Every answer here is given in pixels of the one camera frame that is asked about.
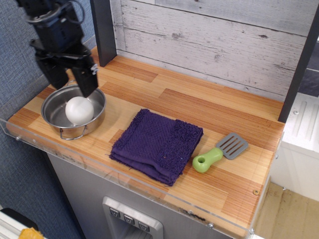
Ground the folded purple cloth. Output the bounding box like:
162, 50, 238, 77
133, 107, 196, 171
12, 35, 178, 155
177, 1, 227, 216
110, 109, 203, 186

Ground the yellow object at corner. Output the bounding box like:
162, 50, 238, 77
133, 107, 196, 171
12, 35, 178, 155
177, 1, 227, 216
18, 228, 44, 239

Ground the right dark grey post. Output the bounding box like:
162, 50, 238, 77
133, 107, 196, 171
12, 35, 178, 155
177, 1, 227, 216
278, 6, 319, 123

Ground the white toy sink unit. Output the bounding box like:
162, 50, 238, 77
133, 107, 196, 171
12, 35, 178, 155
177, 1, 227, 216
270, 93, 319, 201

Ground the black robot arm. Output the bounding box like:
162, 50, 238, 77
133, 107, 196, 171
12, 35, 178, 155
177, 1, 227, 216
17, 0, 98, 97

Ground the clear acrylic guard rail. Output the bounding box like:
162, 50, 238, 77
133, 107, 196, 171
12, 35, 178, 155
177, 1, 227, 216
0, 34, 285, 237

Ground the green grey toy spatula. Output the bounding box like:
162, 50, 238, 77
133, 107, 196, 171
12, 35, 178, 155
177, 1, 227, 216
192, 132, 249, 173

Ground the white egg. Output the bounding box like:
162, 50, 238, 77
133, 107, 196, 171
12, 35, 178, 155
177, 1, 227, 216
65, 96, 94, 125

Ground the grey toy fridge cabinet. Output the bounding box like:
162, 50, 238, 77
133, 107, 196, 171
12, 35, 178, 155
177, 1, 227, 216
46, 151, 234, 239

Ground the small steel pot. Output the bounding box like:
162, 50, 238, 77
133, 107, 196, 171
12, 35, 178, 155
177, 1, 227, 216
41, 84, 107, 140

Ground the silver dispenser button panel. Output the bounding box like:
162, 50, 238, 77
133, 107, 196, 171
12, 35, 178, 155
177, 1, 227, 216
102, 196, 164, 239

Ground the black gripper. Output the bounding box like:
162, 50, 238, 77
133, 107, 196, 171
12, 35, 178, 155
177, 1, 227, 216
27, 12, 98, 98

